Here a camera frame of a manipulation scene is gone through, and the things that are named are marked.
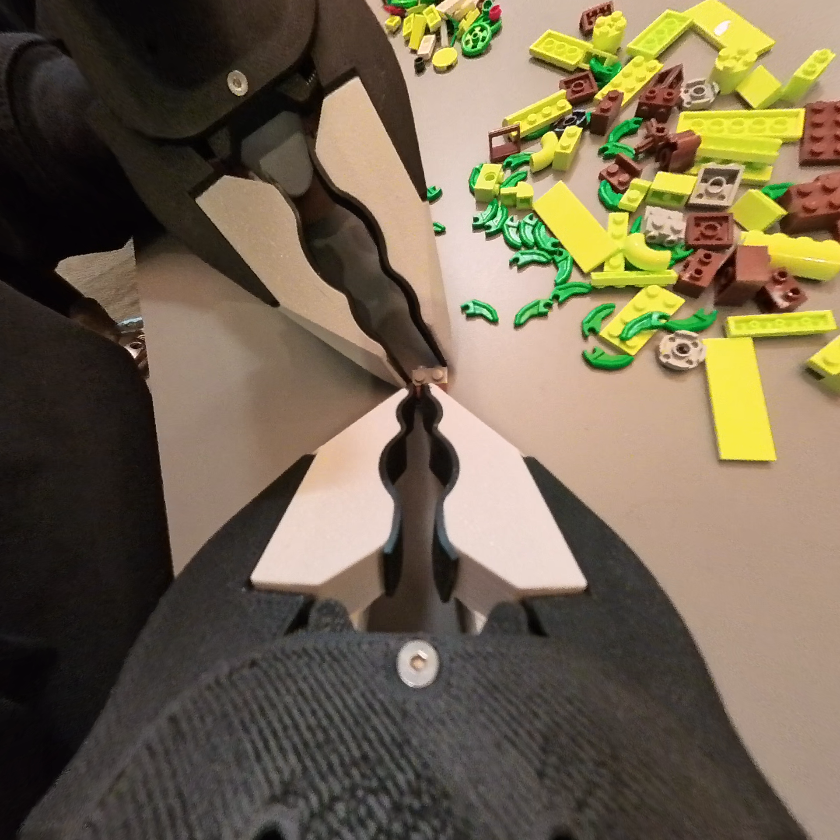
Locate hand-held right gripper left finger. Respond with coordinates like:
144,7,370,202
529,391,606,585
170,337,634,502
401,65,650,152
249,387,421,608

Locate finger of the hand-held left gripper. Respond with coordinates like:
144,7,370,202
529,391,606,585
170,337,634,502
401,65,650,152
314,75,452,368
197,174,406,385

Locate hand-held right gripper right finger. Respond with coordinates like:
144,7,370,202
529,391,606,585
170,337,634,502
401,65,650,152
423,387,588,621

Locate person's left forearm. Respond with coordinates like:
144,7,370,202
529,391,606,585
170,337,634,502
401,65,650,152
0,0,165,290

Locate heap of small mixed pieces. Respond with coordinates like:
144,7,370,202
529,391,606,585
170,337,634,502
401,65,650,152
382,0,505,74

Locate pile of green leaf pieces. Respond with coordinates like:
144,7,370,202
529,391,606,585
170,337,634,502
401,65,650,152
427,56,798,371

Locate grey round toy plate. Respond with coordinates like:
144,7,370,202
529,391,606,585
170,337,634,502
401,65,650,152
656,330,707,371

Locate pile of lime toy bricks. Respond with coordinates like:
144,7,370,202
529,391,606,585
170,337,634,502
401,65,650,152
472,0,840,463

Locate person's black clothing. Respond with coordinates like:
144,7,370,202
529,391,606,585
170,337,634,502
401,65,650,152
0,279,175,840

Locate grey square toy plate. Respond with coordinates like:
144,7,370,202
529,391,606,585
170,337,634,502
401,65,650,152
686,164,746,211

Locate metal chair bracket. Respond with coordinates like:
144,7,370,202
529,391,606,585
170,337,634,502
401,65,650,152
118,318,151,380

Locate grey bracket toy brick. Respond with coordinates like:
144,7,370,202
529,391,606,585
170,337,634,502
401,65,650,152
640,205,689,249

